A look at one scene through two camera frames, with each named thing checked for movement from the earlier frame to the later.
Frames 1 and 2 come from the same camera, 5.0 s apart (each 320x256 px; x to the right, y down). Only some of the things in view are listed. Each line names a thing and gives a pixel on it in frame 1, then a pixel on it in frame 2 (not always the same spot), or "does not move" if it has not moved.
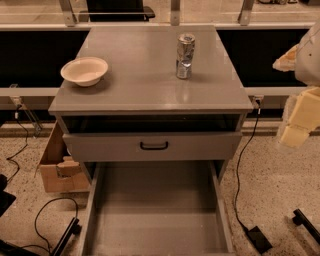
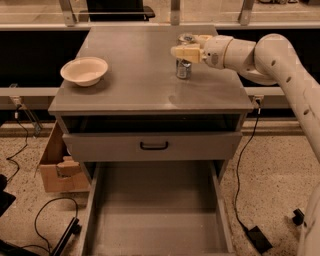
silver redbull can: [185, 53] does not move
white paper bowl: [86, 71] does not move
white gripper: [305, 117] → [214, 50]
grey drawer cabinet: [152, 114] does not move
